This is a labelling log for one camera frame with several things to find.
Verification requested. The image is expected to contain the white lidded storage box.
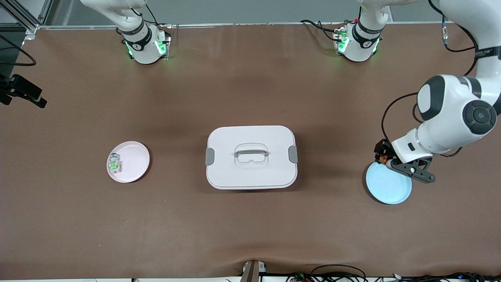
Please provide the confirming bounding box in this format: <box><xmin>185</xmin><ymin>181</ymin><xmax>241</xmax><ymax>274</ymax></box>
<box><xmin>205</xmin><ymin>125</ymin><xmax>298</xmax><ymax>190</ymax></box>

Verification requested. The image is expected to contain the metal table edge rail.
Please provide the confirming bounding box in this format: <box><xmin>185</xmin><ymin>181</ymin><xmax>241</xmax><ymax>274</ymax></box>
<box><xmin>37</xmin><ymin>22</ymin><xmax>472</xmax><ymax>30</ymax></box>

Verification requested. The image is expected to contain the black base cable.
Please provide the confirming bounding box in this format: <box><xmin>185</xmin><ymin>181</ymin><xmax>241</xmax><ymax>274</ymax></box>
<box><xmin>300</xmin><ymin>20</ymin><xmax>345</xmax><ymax>42</ymax></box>
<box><xmin>146</xmin><ymin>4</ymin><xmax>173</xmax><ymax>28</ymax></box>

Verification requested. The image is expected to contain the black left base cable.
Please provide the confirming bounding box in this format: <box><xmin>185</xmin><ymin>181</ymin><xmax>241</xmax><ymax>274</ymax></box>
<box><xmin>300</xmin><ymin>20</ymin><xmax>345</xmax><ymax>42</ymax></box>

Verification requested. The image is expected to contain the aluminium frame post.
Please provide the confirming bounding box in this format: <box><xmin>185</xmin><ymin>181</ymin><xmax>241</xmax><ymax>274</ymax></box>
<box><xmin>0</xmin><ymin>0</ymin><xmax>53</xmax><ymax>42</ymax></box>

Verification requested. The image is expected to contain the tangled cable bundle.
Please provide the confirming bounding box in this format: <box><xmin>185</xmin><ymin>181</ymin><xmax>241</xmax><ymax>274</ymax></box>
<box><xmin>286</xmin><ymin>264</ymin><xmax>501</xmax><ymax>282</ymax></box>

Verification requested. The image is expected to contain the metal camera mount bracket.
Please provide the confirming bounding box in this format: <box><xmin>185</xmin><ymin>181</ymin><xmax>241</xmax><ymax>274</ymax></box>
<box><xmin>240</xmin><ymin>260</ymin><xmax>267</xmax><ymax>282</ymax></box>

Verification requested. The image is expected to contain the pink round plate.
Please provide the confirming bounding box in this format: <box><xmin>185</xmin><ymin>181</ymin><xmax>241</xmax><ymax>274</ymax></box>
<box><xmin>106</xmin><ymin>141</ymin><xmax>150</xmax><ymax>183</ymax></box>

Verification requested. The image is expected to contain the black right base cable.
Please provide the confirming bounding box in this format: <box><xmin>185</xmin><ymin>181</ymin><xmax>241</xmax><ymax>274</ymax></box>
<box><xmin>146</xmin><ymin>4</ymin><xmax>173</xmax><ymax>28</ymax></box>

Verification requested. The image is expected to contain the brown table mat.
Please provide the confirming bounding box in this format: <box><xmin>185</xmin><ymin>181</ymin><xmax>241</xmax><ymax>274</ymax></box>
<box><xmin>0</xmin><ymin>22</ymin><xmax>501</xmax><ymax>280</ymax></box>

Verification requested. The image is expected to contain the light blue round plate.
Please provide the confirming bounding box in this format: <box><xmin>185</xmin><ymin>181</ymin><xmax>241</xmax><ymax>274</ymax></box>
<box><xmin>366</xmin><ymin>161</ymin><xmax>413</xmax><ymax>205</ymax></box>

